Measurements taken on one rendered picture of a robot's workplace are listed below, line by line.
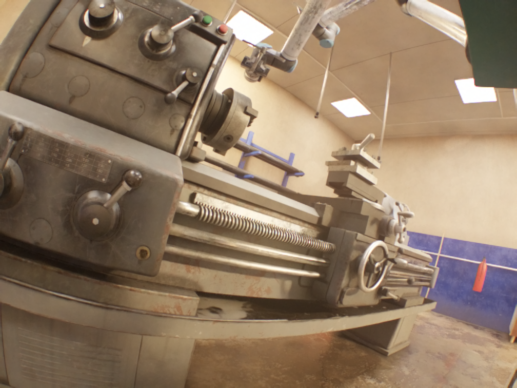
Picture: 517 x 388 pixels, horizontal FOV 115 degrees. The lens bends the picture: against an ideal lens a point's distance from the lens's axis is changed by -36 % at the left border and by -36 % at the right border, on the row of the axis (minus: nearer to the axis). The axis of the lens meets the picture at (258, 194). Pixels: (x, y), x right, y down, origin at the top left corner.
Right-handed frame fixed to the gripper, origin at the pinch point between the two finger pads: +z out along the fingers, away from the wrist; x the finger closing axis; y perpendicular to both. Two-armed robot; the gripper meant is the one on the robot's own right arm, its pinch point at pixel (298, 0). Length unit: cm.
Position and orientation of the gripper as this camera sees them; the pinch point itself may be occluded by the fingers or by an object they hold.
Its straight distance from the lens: 172.9
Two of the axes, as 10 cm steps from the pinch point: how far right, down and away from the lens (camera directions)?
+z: -7.9, -2.9, -5.4
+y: 1.5, 7.7, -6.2
